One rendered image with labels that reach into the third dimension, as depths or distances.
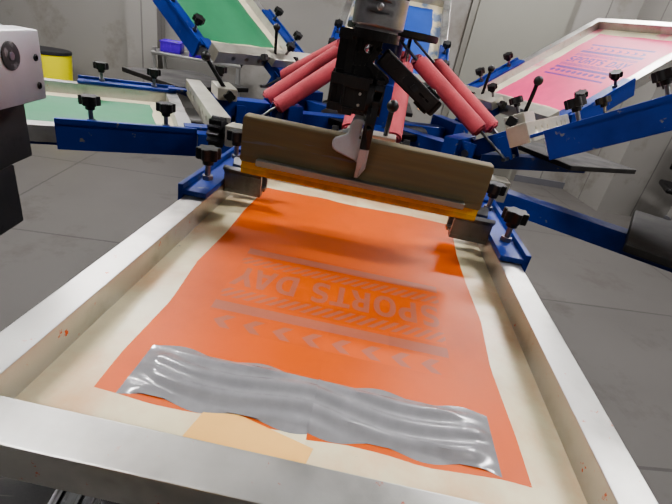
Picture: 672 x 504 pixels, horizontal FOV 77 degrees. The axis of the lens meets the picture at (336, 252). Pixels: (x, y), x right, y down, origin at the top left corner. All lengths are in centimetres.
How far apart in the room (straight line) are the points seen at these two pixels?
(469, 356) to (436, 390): 9
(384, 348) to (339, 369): 7
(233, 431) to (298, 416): 6
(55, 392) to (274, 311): 24
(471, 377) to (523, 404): 6
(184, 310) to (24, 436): 22
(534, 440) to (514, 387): 7
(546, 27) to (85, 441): 554
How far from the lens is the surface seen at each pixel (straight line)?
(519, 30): 552
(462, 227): 82
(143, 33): 521
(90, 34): 569
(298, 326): 53
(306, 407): 43
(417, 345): 55
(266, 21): 235
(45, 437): 39
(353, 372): 49
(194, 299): 57
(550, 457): 50
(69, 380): 48
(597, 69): 226
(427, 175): 71
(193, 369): 46
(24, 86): 73
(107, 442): 38
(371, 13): 66
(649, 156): 573
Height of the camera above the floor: 128
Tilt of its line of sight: 27 degrees down
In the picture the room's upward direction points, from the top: 11 degrees clockwise
